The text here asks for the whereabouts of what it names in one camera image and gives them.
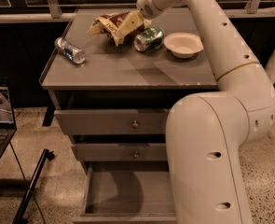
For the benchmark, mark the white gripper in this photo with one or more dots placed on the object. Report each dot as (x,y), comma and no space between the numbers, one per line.
(145,4)

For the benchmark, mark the brown chip bag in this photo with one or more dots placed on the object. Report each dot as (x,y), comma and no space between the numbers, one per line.
(107,24)

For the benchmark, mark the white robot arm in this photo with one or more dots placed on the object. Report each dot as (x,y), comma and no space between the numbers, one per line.
(204,131)

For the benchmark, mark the grey drawer cabinet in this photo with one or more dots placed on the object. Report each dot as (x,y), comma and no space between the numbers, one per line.
(120,77)

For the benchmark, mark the grey top drawer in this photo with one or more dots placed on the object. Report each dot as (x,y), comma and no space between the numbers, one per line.
(112,121)

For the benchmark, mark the grey middle drawer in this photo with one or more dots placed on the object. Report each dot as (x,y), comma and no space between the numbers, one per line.
(120,152)

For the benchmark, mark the grey open bottom drawer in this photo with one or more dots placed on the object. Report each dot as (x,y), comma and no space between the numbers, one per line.
(127,192)

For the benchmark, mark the green soda can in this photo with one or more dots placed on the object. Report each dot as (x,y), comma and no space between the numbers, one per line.
(150,38)

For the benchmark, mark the white paper bowl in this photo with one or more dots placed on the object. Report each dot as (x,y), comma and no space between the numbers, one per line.
(183,45)

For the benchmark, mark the crushed silver blue can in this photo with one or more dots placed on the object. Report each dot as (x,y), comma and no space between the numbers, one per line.
(73,53)

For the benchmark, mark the metal window railing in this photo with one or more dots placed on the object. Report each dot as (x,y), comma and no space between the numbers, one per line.
(81,10)

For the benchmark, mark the black tripod leg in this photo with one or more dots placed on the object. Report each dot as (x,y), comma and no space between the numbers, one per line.
(30,185)

